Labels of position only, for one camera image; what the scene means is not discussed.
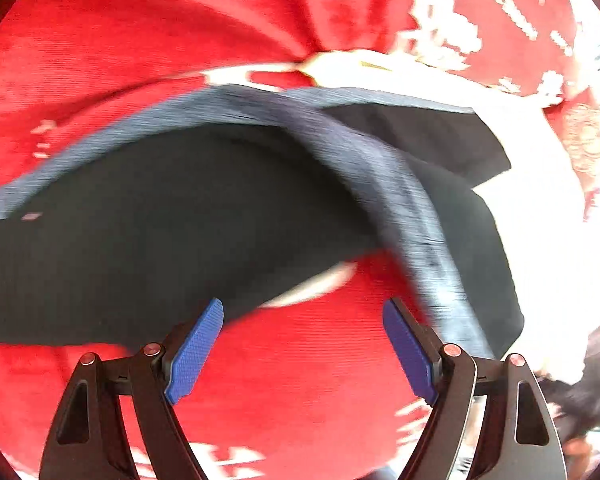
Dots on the black garment pile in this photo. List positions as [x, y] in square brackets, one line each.
[579, 404]

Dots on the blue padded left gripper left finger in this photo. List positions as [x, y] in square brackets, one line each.
[187, 348]

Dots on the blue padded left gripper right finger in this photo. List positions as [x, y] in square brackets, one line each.
[419, 357]

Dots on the black pants with blue waistband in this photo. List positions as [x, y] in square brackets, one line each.
[240, 194]

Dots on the red sofa cover white characters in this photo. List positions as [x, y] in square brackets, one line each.
[307, 385]

